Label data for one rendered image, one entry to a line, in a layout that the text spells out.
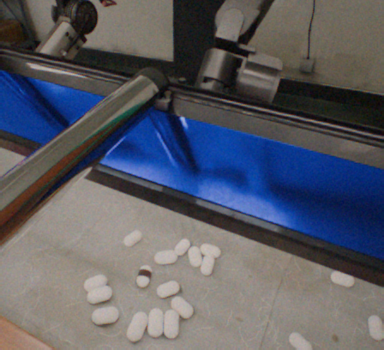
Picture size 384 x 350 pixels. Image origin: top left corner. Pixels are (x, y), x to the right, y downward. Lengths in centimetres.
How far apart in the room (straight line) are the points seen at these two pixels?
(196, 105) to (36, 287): 44
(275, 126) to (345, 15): 220
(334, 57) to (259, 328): 212
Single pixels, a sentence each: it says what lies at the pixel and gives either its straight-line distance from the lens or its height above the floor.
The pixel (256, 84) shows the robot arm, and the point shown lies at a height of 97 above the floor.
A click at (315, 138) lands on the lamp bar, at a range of 19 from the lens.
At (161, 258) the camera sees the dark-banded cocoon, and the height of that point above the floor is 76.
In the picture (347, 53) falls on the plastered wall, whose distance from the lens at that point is 246.
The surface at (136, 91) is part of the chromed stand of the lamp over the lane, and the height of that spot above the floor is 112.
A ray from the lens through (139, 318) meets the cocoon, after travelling 49.
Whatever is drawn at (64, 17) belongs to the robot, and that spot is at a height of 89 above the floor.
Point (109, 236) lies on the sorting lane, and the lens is 60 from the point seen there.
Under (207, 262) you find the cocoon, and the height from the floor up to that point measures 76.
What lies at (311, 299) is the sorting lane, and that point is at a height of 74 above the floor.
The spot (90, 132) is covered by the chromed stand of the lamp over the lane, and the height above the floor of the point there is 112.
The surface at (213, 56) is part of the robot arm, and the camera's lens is 54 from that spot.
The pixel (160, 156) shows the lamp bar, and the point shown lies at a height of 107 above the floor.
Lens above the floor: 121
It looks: 40 degrees down
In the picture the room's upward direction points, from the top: straight up
